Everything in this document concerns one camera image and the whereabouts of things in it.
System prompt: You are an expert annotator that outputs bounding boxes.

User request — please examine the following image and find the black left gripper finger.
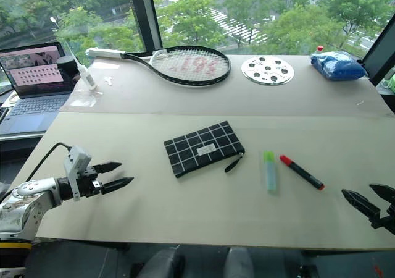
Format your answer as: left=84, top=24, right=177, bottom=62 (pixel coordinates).
left=92, top=161, right=123, bottom=174
left=100, top=176, right=135, bottom=196

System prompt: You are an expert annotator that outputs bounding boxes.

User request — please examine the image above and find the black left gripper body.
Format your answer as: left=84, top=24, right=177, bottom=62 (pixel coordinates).
left=75, top=166, right=104, bottom=198

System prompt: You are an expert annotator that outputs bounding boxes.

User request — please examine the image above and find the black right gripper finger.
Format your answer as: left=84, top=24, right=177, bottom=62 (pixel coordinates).
left=341, top=188, right=381, bottom=222
left=369, top=183, right=395, bottom=204

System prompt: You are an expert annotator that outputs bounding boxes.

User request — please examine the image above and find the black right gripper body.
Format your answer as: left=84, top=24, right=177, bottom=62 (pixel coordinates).
left=368, top=202, right=395, bottom=229

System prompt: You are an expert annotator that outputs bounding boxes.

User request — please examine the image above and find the black grid pencil pouch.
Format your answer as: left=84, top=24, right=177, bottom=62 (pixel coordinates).
left=163, top=120, right=247, bottom=179

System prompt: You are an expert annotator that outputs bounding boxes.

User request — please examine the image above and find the open grey laptop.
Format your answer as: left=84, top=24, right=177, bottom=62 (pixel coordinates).
left=0, top=41, right=78, bottom=136

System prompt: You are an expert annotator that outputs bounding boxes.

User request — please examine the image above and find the red black marker pen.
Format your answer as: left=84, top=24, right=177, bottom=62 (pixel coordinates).
left=279, top=154, right=325, bottom=191

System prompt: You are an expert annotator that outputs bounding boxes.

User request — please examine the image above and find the white sealant tube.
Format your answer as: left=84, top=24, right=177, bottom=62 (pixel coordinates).
left=65, top=41, right=98, bottom=90

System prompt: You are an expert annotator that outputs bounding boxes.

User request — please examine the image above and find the green highlighter pen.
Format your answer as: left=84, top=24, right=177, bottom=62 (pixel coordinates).
left=263, top=150, right=278, bottom=192

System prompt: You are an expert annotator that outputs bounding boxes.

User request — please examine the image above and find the black cylindrical device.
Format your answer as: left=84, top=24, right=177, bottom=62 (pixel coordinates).
left=56, top=55, right=80, bottom=83

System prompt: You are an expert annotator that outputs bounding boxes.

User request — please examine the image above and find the green object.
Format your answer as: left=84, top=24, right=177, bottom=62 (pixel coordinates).
left=381, top=69, right=395, bottom=92

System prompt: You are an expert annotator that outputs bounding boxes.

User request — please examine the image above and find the black white tennis racket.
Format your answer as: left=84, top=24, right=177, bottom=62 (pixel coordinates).
left=85, top=45, right=232, bottom=86

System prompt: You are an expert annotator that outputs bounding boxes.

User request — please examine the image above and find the blue plastic bag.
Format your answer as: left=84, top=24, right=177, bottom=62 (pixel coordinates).
left=309, top=51, right=367, bottom=82

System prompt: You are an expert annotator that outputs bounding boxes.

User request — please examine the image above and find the black monitor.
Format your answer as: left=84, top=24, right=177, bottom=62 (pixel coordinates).
left=360, top=20, right=395, bottom=87

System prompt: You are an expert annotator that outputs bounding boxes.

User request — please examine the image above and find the round silver perforated disc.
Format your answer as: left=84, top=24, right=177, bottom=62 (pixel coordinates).
left=241, top=55, right=295, bottom=86

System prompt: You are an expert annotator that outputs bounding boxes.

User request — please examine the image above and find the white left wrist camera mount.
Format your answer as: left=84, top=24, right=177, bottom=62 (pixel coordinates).
left=64, top=145, right=93, bottom=202

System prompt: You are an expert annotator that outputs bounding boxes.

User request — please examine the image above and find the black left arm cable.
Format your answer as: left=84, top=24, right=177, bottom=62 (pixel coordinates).
left=0, top=141, right=72, bottom=203

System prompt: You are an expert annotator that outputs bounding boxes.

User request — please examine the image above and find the dark window frame pillar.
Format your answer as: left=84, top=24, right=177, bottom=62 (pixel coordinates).
left=125, top=0, right=164, bottom=55

